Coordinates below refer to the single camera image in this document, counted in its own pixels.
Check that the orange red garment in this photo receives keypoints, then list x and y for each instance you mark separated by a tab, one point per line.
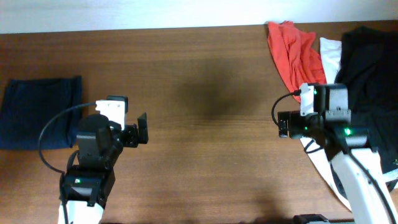
294	57

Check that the folded navy blue cloth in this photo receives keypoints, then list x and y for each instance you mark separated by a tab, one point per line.
28	105

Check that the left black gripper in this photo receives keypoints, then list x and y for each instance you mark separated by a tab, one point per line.
132	141

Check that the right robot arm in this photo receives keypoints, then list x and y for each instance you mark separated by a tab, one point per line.
325	117

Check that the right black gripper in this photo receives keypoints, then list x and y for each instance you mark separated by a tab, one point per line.
295	121

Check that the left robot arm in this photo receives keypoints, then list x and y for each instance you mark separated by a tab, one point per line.
89	178

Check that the black garment pile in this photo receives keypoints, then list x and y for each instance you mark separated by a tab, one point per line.
373	87

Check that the white garment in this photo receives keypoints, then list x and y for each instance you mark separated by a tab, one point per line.
331	59

